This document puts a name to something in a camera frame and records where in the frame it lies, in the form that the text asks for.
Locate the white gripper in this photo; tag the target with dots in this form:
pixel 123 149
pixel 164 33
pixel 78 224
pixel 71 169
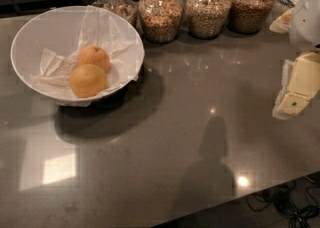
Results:
pixel 306 18

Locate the white bowl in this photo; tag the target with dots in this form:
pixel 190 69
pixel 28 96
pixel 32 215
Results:
pixel 56 29

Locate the glass jar far right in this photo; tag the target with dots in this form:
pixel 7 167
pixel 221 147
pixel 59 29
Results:
pixel 248 16

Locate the glass jar of grains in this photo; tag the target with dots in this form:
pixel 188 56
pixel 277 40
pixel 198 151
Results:
pixel 206 18

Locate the glass jar of cereal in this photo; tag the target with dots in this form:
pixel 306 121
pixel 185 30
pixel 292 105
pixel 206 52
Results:
pixel 160 19

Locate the white paper liner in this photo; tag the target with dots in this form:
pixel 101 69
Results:
pixel 103 29

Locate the rear orange fruit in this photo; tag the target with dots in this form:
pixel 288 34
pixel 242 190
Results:
pixel 94 55

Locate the orange fruit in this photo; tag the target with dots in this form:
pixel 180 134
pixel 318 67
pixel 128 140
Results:
pixel 94 55
pixel 87 80

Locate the front orange fruit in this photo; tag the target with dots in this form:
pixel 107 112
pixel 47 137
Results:
pixel 87 80

